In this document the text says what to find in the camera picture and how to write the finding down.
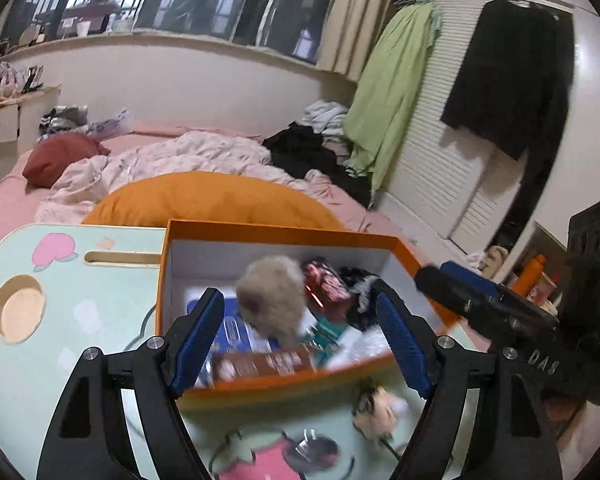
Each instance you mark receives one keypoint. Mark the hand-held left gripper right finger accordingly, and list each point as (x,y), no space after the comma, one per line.
(405,345)

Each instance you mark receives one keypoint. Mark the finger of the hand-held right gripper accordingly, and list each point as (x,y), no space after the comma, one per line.
(475,302)
(472,276)

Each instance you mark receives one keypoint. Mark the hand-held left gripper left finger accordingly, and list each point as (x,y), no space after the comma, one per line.
(200,340)

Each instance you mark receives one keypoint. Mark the small figurine toy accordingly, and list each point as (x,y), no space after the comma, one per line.
(377,407)

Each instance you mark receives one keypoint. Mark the orange cardboard box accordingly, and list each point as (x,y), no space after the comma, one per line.
(195,265)

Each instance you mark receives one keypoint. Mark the mint cartoon print desktop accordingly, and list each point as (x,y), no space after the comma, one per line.
(80,320)

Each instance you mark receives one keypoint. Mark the beige cloth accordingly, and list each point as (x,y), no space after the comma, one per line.
(495,260)

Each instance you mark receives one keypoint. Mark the blue packet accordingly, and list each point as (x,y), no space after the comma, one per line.
(232,330)

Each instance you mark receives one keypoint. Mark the clear plastic wrapper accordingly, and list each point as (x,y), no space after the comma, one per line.
(365,347)

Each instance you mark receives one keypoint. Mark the orange bottle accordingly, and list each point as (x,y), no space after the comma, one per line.
(530,275)

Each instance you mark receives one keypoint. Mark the brown carton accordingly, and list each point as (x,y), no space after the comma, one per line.
(265,362)

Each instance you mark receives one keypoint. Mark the black lace cloth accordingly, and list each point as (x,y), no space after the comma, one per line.
(362,287)

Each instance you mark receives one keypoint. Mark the teal packet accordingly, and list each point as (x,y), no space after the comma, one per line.
(325,337)

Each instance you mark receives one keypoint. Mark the beige fluffy pompom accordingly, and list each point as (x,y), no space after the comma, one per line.
(270,295)

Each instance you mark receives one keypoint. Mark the red packet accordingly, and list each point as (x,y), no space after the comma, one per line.
(322,280)

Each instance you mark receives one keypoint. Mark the orange pillow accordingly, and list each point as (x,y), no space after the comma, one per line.
(210,200)

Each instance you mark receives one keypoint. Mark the white louvered wardrobe door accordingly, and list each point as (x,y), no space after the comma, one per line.
(450,135)

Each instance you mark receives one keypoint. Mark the pink floral blanket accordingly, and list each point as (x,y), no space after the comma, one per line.
(170,160)

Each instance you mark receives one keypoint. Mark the black hanging garment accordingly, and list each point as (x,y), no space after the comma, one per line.
(510,80)

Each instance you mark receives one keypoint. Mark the green hanging garment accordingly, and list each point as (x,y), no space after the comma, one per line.
(385,95)

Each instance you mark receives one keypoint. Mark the pile of black clothes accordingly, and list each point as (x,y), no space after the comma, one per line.
(310,155)

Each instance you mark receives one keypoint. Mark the pile of white clothes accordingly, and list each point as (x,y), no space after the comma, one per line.
(325,115)

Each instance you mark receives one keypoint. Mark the dark red pillow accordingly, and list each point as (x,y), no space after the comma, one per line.
(62,157)

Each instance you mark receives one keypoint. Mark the pink bed sheet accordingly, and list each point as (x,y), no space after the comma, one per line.
(0,200)

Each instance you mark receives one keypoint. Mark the grey striped cloth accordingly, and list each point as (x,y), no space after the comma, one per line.
(65,117)

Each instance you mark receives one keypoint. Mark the cream curtain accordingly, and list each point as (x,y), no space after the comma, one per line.
(360,15)

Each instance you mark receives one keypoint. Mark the white desk with drawer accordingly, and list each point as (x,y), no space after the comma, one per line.
(0,120)

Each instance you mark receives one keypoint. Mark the white cup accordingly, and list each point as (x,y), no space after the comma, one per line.
(82,28)

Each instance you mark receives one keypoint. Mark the barred window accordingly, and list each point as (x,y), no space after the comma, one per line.
(180,0)

